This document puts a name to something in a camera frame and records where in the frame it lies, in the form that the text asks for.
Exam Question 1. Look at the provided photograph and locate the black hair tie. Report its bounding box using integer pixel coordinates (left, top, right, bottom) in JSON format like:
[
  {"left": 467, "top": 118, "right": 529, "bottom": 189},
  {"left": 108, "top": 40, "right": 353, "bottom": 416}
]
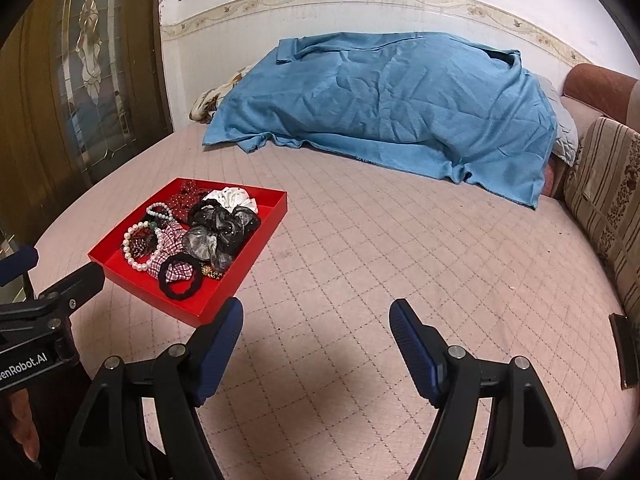
[{"left": 158, "top": 253, "right": 203, "bottom": 303}]

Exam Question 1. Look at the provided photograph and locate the dark red dotted scrunchie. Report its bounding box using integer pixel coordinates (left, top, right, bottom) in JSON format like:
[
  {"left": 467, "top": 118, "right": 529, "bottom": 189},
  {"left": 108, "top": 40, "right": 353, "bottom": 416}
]
[{"left": 167, "top": 180, "right": 211, "bottom": 226}]

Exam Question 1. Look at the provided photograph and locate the black sheer scrunchie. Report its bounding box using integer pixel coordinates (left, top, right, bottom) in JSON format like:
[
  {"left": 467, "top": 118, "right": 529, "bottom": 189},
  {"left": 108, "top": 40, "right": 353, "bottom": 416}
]
[{"left": 187, "top": 200, "right": 262, "bottom": 253}]

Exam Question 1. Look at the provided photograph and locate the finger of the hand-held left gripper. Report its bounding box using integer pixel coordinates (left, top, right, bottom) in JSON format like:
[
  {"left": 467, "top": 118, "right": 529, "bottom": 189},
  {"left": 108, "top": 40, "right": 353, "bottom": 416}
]
[
  {"left": 0, "top": 246, "right": 40, "bottom": 286},
  {"left": 39, "top": 262, "right": 107, "bottom": 311}
]

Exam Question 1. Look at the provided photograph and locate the grey sheer scrunchie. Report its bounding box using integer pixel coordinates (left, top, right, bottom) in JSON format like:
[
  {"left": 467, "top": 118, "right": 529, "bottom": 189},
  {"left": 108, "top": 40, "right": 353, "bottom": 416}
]
[{"left": 182, "top": 225, "right": 236, "bottom": 273}]

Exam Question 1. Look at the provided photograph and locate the white pearl bracelet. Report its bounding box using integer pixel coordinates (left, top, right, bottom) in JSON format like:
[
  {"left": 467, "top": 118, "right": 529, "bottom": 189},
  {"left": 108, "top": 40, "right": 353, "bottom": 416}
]
[{"left": 124, "top": 225, "right": 165, "bottom": 272}]

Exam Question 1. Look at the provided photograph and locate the person's left hand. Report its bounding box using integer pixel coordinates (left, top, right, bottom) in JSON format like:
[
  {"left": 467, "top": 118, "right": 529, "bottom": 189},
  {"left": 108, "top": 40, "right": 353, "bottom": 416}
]
[{"left": 0, "top": 390, "right": 41, "bottom": 463}]

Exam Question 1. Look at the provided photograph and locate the grey quilted pillow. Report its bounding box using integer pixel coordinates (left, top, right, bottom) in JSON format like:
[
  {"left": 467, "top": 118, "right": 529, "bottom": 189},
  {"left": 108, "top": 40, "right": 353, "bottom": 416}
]
[{"left": 535, "top": 75, "right": 581, "bottom": 166}]

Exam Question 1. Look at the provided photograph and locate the red white plaid scrunchie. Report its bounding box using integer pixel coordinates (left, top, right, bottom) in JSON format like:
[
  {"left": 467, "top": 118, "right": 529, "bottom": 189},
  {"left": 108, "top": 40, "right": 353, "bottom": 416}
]
[{"left": 147, "top": 222, "right": 196, "bottom": 283}]

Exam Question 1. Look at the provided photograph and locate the dark wooden object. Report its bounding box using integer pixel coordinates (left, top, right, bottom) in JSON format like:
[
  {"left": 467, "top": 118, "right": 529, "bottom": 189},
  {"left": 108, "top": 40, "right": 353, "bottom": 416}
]
[{"left": 609, "top": 312, "right": 638, "bottom": 392}]

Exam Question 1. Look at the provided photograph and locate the red tray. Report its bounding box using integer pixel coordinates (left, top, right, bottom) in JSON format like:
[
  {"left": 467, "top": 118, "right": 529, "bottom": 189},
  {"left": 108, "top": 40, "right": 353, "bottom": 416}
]
[{"left": 87, "top": 177, "right": 289, "bottom": 328}]

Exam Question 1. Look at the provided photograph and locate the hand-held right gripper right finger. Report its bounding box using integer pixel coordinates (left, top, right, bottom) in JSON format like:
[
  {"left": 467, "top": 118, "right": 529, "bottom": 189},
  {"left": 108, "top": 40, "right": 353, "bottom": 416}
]
[{"left": 390, "top": 298, "right": 581, "bottom": 480}]

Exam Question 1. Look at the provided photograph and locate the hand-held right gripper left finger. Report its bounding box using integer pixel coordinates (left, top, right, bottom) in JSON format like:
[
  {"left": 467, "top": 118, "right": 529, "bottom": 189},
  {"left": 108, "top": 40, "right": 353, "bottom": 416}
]
[{"left": 50, "top": 297, "right": 244, "bottom": 480}]

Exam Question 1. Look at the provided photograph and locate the floral patterned cloth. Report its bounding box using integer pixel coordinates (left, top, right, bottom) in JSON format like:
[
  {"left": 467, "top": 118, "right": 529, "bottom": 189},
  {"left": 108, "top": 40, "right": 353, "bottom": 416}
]
[{"left": 188, "top": 67, "right": 251, "bottom": 123}]

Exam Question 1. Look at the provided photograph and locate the wooden door with stained glass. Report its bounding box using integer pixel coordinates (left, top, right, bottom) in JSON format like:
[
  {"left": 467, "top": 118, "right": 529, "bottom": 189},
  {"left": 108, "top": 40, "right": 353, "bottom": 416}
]
[{"left": 0, "top": 0, "right": 173, "bottom": 261}]

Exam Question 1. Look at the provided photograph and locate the pearl bracelet with green beads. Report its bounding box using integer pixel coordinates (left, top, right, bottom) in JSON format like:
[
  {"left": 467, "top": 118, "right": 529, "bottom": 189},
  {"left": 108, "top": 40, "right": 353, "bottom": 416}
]
[{"left": 145, "top": 201, "right": 177, "bottom": 223}]

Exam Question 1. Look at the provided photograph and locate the white dotted scrunchie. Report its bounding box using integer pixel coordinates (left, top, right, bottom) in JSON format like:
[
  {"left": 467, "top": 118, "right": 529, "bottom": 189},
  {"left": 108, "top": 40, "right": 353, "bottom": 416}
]
[{"left": 202, "top": 186, "right": 258, "bottom": 216}]

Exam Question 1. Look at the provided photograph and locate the blue cloth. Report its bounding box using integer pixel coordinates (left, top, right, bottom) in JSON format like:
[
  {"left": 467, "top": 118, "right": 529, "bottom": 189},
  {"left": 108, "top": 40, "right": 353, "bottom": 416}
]
[{"left": 202, "top": 31, "right": 558, "bottom": 210}]

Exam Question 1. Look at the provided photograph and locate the striped floral cushion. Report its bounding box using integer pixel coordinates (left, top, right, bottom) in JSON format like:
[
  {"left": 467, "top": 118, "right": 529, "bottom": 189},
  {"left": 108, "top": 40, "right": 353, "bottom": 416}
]
[{"left": 562, "top": 116, "right": 640, "bottom": 321}]

